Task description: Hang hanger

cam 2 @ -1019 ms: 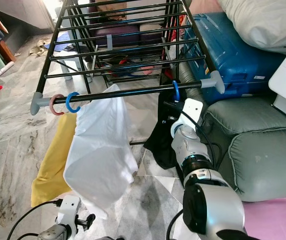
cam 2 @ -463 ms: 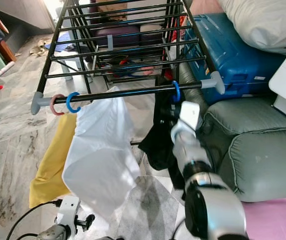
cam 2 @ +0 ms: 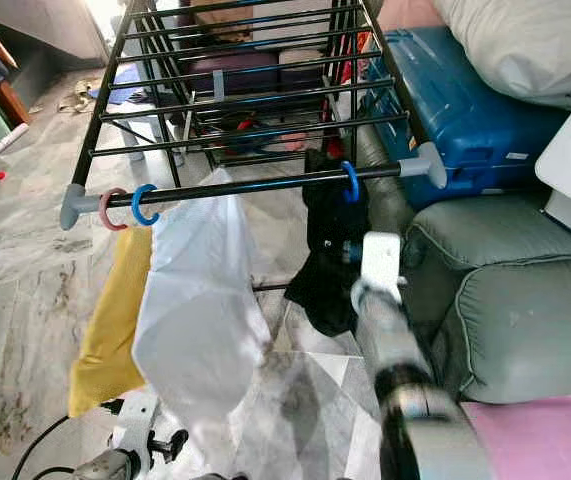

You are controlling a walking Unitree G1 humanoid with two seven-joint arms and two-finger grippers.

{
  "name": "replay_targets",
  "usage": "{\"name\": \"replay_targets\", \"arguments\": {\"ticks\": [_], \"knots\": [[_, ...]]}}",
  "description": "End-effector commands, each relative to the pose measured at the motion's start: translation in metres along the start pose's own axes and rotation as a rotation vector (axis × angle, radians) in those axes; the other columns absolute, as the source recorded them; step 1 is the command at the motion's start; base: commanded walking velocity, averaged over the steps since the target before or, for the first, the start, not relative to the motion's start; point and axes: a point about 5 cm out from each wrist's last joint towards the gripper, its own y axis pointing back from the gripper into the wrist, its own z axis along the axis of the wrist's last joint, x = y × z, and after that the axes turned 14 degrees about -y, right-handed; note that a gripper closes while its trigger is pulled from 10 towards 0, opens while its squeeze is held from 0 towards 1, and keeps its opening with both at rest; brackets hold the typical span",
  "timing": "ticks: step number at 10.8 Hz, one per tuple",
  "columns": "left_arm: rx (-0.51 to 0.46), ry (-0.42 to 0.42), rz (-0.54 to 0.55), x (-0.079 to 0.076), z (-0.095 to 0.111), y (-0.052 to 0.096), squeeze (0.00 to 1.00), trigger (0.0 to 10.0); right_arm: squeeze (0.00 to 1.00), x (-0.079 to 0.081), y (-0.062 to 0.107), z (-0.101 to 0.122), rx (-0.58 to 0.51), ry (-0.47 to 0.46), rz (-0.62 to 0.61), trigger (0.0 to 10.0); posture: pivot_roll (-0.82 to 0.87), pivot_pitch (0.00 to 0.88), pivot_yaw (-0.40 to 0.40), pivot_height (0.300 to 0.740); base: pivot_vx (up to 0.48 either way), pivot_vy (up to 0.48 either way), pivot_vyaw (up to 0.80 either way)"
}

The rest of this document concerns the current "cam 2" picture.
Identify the black cloth garment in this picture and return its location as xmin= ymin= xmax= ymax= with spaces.
xmin=283 ymin=148 xmax=371 ymax=339

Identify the blue hard suitcase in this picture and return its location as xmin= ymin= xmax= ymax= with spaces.
xmin=360 ymin=25 xmax=571 ymax=211

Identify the pink foam mat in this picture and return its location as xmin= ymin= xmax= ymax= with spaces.
xmin=460 ymin=390 xmax=571 ymax=480

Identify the yellow shirt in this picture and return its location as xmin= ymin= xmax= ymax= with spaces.
xmin=67 ymin=225 xmax=156 ymax=419

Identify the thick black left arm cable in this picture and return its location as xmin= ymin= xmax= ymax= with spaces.
xmin=10 ymin=400 xmax=121 ymax=480

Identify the beige crumpled cloth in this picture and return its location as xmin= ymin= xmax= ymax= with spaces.
xmin=60 ymin=78 xmax=101 ymax=111

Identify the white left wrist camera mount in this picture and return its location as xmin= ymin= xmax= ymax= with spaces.
xmin=113 ymin=390 xmax=161 ymax=461

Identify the blue plastic hanger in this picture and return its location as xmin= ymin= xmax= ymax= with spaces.
xmin=340 ymin=160 xmax=362 ymax=206
xmin=130 ymin=183 xmax=161 ymax=227

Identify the blue floor mat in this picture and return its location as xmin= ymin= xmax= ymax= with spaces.
xmin=90 ymin=62 xmax=141 ymax=106

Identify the white pillow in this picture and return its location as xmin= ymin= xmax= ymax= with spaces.
xmin=430 ymin=0 xmax=571 ymax=111

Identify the black metal drying rack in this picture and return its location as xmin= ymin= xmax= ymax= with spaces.
xmin=60 ymin=0 xmax=448 ymax=291

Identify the green leather sofa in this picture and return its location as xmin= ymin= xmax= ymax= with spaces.
xmin=365 ymin=190 xmax=571 ymax=406

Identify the pink plastic hanger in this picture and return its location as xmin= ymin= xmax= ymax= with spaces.
xmin=100 ymin=187 xmax=129 ymax=233

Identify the white shirt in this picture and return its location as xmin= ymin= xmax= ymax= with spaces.
xmin=132 ymin=168 xmax=271 ymax=421

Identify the purple folded cloth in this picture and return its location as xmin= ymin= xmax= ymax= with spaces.
xmin=190 ymin=50 xmax=281 ymax=93

